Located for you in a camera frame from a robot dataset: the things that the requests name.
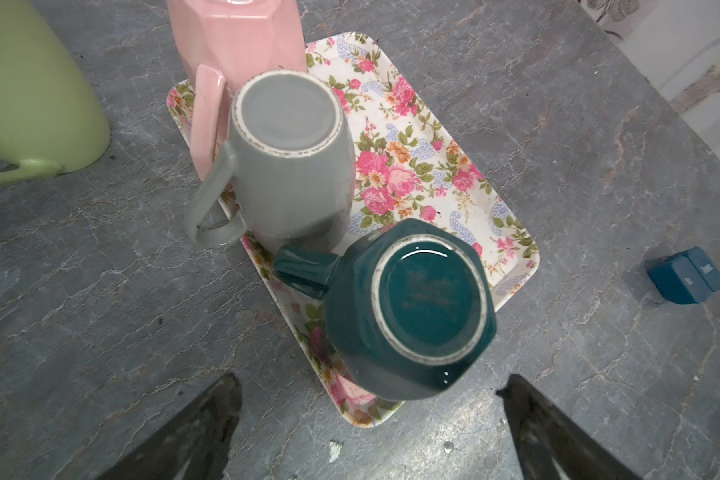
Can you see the grey mug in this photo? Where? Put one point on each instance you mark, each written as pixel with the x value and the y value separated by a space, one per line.
pixel 286 171

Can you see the dark green mug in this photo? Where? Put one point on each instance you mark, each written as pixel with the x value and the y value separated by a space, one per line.
pixel 407 307

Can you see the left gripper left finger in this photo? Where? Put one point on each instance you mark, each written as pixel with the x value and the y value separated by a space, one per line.
pixel 194 444

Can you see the light green mug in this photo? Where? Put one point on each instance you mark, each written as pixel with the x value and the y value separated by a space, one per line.
pixel 51 120

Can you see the small blue block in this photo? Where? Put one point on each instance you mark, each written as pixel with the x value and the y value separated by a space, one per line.
pixel 687 277

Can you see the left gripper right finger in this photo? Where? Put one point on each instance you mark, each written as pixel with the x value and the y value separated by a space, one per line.
pixel 547 442

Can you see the pink mug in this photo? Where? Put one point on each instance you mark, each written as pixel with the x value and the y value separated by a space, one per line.
pixel 222 45

